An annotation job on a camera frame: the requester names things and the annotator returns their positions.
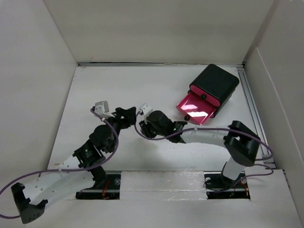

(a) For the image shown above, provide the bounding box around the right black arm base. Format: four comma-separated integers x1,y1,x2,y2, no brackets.
203,172,250,200

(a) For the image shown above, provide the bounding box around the black drawer cabinet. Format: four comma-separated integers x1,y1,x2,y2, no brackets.
189,64,239,112

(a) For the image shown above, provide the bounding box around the aluminium rail right side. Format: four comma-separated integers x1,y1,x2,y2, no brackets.
237,65,276,169

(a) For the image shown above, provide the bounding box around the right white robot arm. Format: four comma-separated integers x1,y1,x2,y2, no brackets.
136,110,260,188

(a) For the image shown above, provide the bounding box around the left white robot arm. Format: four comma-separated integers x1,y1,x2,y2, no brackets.
11,107,136,224

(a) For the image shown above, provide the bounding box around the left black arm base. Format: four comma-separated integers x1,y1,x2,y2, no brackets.
75,171,121,200

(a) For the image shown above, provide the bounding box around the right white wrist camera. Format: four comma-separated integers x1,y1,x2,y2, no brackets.
139,104,153,119

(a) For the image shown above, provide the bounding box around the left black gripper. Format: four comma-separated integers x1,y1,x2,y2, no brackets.
102,106,135,152

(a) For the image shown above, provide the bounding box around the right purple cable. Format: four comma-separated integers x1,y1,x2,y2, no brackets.
133,114,275,190

